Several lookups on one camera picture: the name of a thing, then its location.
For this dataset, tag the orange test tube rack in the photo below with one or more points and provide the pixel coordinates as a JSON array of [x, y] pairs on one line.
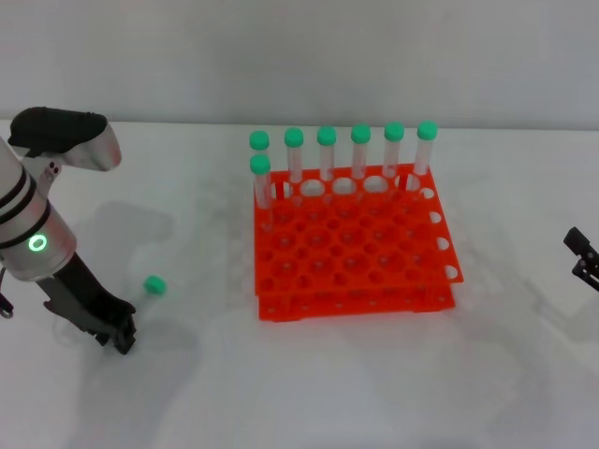
[[355, 243]]

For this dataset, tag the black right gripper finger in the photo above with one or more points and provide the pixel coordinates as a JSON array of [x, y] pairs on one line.
[[582, 252]]

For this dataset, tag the green-capped clear test tube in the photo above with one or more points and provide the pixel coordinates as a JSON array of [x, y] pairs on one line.
[[261, 187], [326, 159], [294, 159], [424, 159], [259, 139], [360, 159], [393, 154], [156, 284]]

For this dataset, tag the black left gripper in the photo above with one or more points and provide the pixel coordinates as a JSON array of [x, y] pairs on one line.
[[82, 294]]

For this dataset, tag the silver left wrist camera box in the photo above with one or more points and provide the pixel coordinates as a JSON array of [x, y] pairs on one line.
[[89, 145]]

